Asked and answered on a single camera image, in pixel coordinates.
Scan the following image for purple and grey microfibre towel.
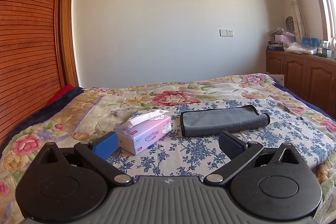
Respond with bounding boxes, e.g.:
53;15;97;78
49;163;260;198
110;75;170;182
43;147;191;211
180;105;271;137

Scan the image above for white blue-floral cloth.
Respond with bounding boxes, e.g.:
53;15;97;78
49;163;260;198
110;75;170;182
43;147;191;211
106;98;336;178

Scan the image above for floral blanket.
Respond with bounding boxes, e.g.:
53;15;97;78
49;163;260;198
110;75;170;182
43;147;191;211
0;73;336;224

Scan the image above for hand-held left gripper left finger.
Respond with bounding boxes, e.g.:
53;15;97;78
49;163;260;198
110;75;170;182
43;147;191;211
35;131;134;186

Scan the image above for cardboard box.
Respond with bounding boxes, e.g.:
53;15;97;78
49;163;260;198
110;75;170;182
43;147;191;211
266;73;285;83

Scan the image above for wooden door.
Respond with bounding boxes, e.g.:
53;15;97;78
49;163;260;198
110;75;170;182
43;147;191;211
60;0;80;88

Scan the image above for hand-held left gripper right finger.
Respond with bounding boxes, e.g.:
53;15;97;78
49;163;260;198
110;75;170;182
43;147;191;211
203;131;304;186

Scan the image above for wooden cabinet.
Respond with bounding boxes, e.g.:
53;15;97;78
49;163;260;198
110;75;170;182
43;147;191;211
265;49;336;120

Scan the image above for red pillow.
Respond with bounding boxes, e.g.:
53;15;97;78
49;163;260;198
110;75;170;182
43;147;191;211
47;84;76;107

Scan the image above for clear plastic bag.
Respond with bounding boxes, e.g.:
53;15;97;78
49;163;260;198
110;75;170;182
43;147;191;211
284;42;318;55

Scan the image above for pink tissue box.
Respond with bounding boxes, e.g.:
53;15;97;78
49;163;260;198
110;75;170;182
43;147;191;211
113;109;173;156

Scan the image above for wooden louvered wardrobe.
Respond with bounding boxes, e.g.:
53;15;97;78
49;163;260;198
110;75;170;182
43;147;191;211
0;0;70;146

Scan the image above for stack of dark books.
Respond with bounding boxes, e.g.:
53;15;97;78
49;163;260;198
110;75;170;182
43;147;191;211
267;40;285;51

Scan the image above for blue paper bag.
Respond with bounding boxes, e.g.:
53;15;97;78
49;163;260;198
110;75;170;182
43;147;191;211
302;37;320;47

